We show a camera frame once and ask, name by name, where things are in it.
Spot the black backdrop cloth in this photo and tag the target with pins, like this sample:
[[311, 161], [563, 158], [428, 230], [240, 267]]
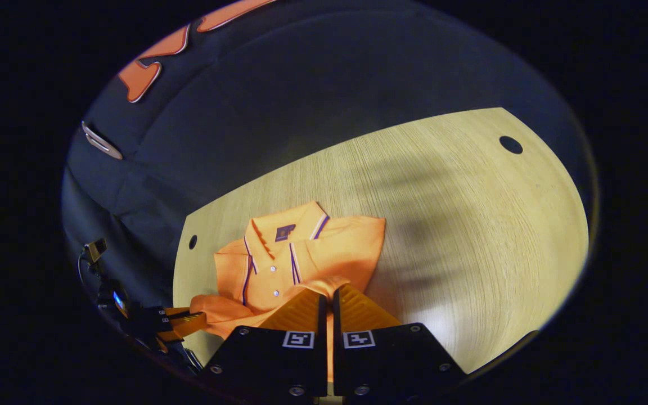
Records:
[[301, 101]]

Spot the orange T-shirt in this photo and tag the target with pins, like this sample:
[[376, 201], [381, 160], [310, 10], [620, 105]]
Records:
[[324, 247]]

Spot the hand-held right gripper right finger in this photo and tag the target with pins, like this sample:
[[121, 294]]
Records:
[[336, 309]]

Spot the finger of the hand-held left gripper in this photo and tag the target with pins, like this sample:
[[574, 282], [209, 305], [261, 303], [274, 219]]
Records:
[[176, 311], [186, 326]]

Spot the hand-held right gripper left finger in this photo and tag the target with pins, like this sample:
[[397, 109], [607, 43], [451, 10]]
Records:
[[322, 315]]

